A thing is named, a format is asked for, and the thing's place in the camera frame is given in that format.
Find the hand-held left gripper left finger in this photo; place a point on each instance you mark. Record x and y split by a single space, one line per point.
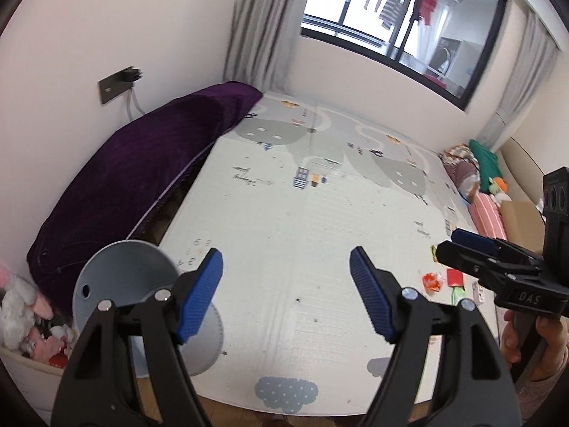
202 293

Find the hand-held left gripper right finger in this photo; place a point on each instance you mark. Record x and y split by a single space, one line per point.
371 298

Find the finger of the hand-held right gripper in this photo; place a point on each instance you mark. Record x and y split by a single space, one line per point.
473 238
462 262

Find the grey round trash bin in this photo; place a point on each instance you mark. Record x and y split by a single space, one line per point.
120 271

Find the person's right forearm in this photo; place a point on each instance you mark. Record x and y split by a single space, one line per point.
546 398

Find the person's right hand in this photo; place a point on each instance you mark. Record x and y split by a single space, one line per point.
553 338

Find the flat red packet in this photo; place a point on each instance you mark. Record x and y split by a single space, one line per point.
454 277

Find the pink striped pillow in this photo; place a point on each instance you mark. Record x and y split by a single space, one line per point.
486 215

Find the small yellow red wrapper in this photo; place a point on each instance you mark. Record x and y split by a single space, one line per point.
434 251

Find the small white packet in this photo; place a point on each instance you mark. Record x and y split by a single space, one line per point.
478 292

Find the green candy wrapper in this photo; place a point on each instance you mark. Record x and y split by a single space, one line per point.
455 296

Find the crumpled red wrapper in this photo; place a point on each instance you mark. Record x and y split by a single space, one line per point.
432 281

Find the cardboard box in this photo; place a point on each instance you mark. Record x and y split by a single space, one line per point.
522 224

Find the orange green plush toy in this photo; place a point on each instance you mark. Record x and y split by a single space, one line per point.
498 184

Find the patterned folded quilt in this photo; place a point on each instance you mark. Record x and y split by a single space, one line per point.
462 173

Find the green plush cloth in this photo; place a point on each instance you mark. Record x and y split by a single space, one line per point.
486 162

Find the beige padded headboard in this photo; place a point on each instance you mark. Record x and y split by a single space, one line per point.
524 164

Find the grey curtain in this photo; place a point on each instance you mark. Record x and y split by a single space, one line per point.
524 80
262 31

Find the white washing machine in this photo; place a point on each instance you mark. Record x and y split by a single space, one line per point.
450 55

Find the pile of plush toys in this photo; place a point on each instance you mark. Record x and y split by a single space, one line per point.
17 311

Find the white framed toy holder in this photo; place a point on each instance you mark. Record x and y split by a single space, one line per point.
26 373

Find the black power plug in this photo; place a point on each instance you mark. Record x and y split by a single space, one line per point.
133 74

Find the black framed window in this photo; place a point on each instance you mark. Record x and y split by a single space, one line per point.
355 0

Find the dark wall socket plate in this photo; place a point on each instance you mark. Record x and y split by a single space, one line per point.
113 86

